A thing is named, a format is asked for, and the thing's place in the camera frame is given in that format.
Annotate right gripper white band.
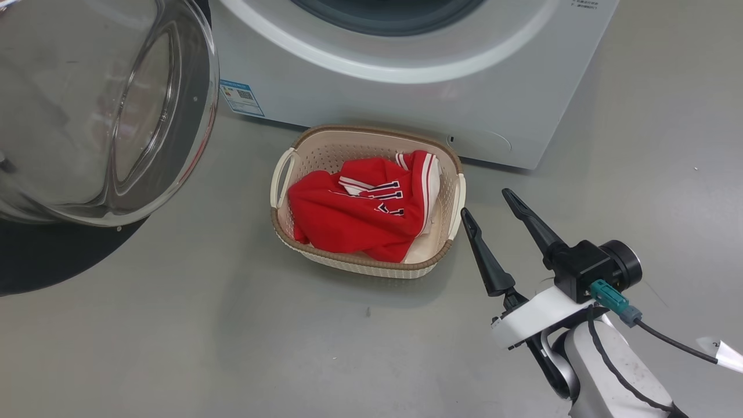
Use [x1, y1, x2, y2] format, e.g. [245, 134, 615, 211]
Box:
[460, 188, 600, 351]

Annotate red garment striped trim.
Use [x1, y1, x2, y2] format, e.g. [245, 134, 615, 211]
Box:
[338, 150, 441, 236]

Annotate red jersey number 23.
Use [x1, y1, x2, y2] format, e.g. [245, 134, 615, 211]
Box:
[288, 171, 425, 264]

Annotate round glass washing machine door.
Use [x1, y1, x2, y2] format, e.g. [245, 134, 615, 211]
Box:
[0, 0, 221, 297]

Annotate white washing machine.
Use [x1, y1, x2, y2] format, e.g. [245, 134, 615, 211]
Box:
[209, 0, 621, 171]

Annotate cream laundry basket brown rim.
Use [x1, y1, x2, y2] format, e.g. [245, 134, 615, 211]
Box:
[270, 124, 467, 280]

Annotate grey rubber door gasket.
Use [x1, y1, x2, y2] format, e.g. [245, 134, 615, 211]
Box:
[289, 0, 487, 37]

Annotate blue energy label sticker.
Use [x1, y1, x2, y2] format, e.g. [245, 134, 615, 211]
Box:
[219, 79, 266, 118]

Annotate right cable with teal connector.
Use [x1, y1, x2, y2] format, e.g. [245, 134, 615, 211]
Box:
[589, 279, 722, 366]

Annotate right thin black arm cable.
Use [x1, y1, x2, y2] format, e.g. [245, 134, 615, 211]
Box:
[585, 305, 678, 414]

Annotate white paper cable tag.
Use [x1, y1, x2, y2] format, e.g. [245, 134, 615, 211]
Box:
[695, 336, 743, 374]

